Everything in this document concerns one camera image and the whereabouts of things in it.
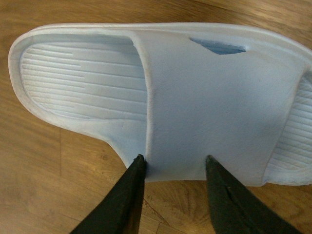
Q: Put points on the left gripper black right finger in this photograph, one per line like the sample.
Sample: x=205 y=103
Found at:
x=235 y=210

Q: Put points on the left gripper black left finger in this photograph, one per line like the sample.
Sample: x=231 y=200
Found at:
x=120 y=211

